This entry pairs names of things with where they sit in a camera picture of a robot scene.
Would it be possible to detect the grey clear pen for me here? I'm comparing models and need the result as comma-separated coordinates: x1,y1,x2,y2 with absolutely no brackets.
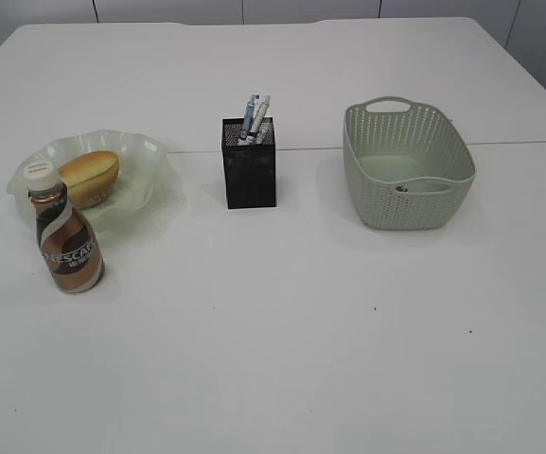
248,95,271,143

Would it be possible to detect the beige white click pen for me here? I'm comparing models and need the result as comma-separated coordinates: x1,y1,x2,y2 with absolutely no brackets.
237,134,255,146

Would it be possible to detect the blue clear pen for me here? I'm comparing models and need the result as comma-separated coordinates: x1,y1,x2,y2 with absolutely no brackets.
239,94,259,137

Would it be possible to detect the golden bread roll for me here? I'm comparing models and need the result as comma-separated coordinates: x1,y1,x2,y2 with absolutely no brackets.
59,150,119,209

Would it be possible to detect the translucent green wavy plate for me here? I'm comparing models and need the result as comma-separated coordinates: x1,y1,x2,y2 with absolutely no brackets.
7,130,173,233

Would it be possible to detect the pale green woven basket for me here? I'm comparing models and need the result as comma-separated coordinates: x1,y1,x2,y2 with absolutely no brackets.
343,96,476,231

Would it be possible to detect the black mesh pen holder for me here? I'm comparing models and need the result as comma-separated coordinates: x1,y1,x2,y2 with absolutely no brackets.
220,117,277,209

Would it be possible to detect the brown Nescafe coffee bottle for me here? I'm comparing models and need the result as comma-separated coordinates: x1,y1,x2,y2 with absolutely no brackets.
23,159,105,293

